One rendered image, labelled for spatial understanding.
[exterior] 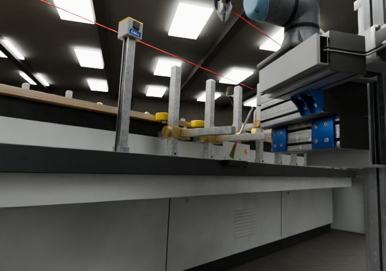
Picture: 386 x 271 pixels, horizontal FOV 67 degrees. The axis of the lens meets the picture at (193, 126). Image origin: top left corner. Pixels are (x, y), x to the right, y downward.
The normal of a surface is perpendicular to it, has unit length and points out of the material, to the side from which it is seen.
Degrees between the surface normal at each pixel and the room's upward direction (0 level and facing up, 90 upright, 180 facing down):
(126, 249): 90
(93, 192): 90
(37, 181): 90
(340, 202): 90
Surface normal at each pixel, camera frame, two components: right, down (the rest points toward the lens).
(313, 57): -0.97, -0.07
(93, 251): 0.73, -0.06
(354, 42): 0.24, -0.12
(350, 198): -0.69, -0.13
